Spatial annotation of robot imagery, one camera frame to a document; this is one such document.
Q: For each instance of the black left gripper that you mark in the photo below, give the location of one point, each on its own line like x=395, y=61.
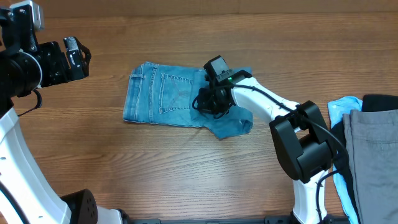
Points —
x=64, y=72

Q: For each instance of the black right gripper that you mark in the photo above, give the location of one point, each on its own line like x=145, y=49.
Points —
x=204, y=101

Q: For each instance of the light blue denim jeans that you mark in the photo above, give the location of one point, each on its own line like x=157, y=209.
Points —
x=163, y=94

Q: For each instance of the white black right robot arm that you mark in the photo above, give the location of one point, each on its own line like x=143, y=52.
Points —
x=301, y=139

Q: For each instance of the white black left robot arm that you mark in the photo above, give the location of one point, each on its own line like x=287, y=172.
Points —
x=26, y=196

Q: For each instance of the brown cardboard back panel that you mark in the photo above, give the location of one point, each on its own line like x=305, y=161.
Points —
x=113, y=8

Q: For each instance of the light blue shirt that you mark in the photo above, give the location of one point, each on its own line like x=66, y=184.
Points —
x=343, y=181

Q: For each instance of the black garment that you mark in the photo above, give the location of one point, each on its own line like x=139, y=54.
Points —
x=372, y=103

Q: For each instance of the grey trousers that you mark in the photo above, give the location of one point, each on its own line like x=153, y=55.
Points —
x=371, y=142

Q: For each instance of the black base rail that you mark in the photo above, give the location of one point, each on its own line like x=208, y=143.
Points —
x=266, y=220

